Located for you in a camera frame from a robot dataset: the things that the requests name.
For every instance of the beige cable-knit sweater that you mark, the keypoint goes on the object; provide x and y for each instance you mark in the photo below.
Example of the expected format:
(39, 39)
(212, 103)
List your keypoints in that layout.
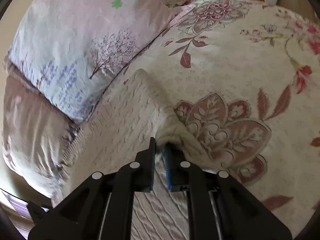
(121, 126)

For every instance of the pink floral left pillow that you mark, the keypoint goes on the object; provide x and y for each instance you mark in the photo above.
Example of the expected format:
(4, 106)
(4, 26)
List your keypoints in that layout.
(35, 133)

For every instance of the blue lavender print pillow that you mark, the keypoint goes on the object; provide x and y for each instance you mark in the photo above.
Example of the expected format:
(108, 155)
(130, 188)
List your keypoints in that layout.
(71, 50)

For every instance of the floral bed sheet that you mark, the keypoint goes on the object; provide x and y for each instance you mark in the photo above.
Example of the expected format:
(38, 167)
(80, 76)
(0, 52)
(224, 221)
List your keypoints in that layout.
(243, 78)

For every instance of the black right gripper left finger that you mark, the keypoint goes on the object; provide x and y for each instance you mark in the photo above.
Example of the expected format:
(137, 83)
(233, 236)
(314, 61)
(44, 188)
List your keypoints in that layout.
(101, 206)

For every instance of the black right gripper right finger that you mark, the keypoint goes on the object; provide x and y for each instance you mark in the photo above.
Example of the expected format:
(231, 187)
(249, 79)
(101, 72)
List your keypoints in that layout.
(219, 207)

